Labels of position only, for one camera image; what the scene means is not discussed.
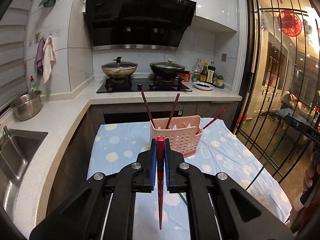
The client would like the bright red chopstick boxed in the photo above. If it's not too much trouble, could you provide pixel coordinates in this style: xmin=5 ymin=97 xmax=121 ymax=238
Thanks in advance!
xmin=156 ymin=137 xmax=165 ymax=230

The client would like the red brown chopstick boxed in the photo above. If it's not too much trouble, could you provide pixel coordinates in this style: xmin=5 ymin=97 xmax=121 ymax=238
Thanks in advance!
xmin=198 ymin=109 xmax=226 ymax=133

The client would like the green chopstick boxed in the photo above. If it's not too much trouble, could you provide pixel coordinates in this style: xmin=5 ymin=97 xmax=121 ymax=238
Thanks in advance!
xmin=245 ymin=127 xmax=288 ymax=191

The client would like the dark red chopstick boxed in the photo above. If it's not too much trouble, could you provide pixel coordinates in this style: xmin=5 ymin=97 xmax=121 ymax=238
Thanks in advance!
xmin=141 ymin=91 xmax=155 ymax=127

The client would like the person's right hand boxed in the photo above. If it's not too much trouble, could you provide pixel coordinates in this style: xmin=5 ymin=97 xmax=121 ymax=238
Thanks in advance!
xmin=303 ymin=152 xmax=319 ymax=191

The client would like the pink perforated utensil basket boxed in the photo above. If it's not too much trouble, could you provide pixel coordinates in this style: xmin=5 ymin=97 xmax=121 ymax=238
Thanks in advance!
xmin=150 ymin=115 xmax=203 ymax=158

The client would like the blue polka dot tablecloth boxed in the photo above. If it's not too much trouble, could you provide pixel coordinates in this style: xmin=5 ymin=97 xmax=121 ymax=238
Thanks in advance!
xmin=88 ymin=120 xmax=293 ymax=239

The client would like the black gas stove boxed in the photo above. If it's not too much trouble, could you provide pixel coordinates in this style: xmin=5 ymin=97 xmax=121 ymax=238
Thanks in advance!
xmin=97 ymin=76 xmax=192 ymax=94

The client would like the white plate with food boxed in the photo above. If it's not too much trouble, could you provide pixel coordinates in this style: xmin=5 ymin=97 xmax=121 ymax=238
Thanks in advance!
xmin=193 ymin=81 xmax=214 ymax=91

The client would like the red instant noodle cup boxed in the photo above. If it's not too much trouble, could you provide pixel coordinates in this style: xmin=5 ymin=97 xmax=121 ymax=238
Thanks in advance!
xmin=180 ymin=72 xmax=191 ymax=82

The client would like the black wok with lid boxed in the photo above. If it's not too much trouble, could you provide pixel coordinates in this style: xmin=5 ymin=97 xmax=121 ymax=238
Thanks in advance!
xmin=150 ymin=62 xmax=185 ymax=79

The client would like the yellow cap sauce bottle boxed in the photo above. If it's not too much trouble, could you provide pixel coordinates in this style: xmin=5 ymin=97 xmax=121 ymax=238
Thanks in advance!
xmin=199 ymin=59 xmax=208 ymax=82

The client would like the teal condiment jar set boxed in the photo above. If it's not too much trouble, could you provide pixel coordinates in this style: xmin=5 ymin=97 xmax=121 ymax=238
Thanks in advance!
xmin=213 ymin=74 xmax=224 ymax=89

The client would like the clear oil bottle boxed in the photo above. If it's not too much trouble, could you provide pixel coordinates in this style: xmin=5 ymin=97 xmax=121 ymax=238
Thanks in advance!
xmin=192 ymin=58 xmax=203 ymax=82

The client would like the dark soy sauce bottle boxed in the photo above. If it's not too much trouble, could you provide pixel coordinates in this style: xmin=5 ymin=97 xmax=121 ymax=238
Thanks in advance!
xmin=206 ymin=61 xmax=216 ymax=85

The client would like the beige wok with lid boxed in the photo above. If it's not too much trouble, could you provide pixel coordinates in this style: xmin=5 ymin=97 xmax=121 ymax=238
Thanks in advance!
xmin=101 ymin=56 xmax=138 ymax=79

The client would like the red paper window decoration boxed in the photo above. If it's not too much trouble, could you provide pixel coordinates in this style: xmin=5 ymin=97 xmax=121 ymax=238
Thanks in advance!
xmin=278 ymin=10 xmax=303 ymax=37

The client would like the black range hood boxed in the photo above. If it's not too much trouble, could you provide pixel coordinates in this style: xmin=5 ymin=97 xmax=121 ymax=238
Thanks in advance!
xmin=85 ymin=0 xmax=196 ymax=50

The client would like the stainless steel bowl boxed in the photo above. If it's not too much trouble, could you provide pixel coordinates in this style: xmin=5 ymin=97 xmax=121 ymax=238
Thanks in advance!
xmin=10 ymin=90 xmax=42 ymax=121

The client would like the stainless steel sink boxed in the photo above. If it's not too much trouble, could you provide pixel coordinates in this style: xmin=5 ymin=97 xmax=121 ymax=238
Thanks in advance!
xmin=0 ymin=129 xmax=48 ymax=219

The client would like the green dish soap bottle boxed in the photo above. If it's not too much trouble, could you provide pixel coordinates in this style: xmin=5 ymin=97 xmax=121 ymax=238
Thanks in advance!
xmin=29 ymin=76 xmax=37 ymax=92

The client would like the white hanging towel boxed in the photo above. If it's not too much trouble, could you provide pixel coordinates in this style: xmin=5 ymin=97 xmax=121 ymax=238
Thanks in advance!
xmin=42 ymin=35 xmax=56 ymax=84

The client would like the purple hanging cloth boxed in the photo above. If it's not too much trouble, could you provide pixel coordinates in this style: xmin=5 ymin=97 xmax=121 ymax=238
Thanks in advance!
xmin=34 ymin=38 xmax=46 ymax=77

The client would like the sink faucet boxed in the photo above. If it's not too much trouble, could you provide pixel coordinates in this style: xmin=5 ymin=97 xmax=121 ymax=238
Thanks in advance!
xmin=0 ymin=126 xmax=10 ymax=148

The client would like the wall power outlet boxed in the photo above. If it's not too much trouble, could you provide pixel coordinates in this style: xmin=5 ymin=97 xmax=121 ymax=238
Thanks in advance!
xmin=221 ymin=54 xmax=227 ymax=62

